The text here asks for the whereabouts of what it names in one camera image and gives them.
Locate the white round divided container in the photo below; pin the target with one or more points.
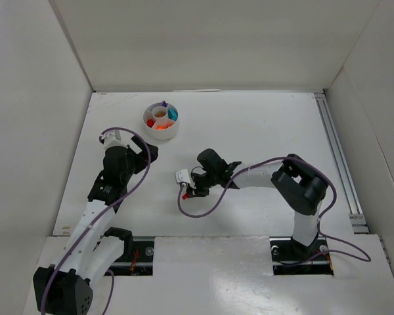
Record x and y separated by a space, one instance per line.
165 134

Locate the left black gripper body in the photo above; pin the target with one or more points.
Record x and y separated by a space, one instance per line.
139 154

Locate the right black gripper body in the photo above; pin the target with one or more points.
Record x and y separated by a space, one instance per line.
196 185

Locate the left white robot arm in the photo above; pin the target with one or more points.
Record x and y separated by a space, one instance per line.
66 285

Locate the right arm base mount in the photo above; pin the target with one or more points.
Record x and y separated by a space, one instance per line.
291 258

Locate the aluminium rail right side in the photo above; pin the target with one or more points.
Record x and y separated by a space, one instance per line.
356 215

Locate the red rectangular lego brick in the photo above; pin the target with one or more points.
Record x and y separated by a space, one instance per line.
150 122

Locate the orange lego brick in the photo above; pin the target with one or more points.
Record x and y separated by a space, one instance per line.
161 126

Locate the long teal lego brick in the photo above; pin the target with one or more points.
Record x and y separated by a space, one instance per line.
172 114

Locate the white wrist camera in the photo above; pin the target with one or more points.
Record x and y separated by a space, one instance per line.
111 139
182 177

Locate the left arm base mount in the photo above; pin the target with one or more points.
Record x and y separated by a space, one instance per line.
137 257

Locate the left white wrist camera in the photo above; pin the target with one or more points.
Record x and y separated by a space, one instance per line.
111 139

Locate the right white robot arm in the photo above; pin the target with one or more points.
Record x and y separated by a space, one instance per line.
302 186

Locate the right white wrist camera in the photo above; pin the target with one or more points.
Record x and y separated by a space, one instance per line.
182 177

